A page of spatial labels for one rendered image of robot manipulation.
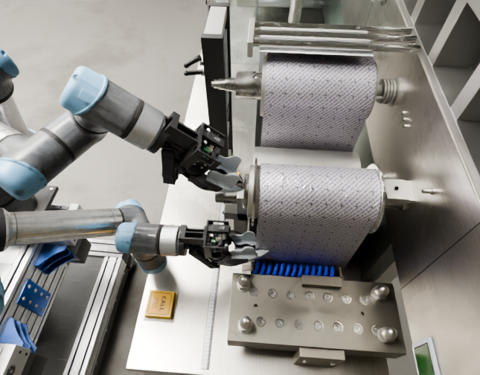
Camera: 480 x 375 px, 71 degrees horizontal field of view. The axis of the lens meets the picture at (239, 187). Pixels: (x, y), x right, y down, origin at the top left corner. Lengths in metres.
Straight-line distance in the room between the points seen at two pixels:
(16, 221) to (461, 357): 0.86
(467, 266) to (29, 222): 0.84
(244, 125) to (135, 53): 2.34
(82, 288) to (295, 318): 1.27
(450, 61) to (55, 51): 3.51
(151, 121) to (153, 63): 2.81
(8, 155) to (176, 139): 0.26
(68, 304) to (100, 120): 1.41
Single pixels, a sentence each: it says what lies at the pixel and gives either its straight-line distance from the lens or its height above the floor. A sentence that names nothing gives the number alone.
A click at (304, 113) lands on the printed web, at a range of 0.79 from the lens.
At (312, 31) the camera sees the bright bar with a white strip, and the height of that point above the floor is 1.44.
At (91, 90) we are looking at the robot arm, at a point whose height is 1.52.
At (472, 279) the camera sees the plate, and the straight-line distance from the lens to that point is 0.61.
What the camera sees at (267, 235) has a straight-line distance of 0.76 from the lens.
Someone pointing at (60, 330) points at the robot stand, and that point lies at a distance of 1.87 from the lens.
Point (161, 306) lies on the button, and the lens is 0.98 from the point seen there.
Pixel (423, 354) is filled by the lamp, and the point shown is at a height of 1.19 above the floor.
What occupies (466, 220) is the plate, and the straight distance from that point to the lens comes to 0.61.
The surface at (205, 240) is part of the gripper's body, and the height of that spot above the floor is 1.16.
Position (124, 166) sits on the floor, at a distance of 2.51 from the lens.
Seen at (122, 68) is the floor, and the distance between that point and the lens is 3.39.
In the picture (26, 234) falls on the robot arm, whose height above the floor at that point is 1.19.
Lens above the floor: 1.84
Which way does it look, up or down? 55 degrees down
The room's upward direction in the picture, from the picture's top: straight up
